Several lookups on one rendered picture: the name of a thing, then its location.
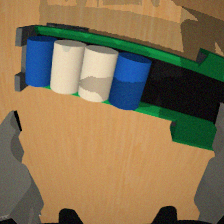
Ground cream cylinder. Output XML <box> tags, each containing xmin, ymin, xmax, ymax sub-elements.
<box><xmin>50</xmin><ymin>40</ymin><xmax>87</xmax><ymax>94</ymax></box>
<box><xmin>78</xmin><ymin>45</ymin><xmax>119</xmax><ymax>102</ymax></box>

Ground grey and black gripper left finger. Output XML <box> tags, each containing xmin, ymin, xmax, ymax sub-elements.
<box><xmin>0</xmin><ymin>110</ymin><xmax>44</xmax><ymax>224</ymax></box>

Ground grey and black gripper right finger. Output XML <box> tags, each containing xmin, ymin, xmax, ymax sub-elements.
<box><xmin>194</xmin><ymin>103</ymin><xmax>224</xmax><ymax>224</ymax></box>

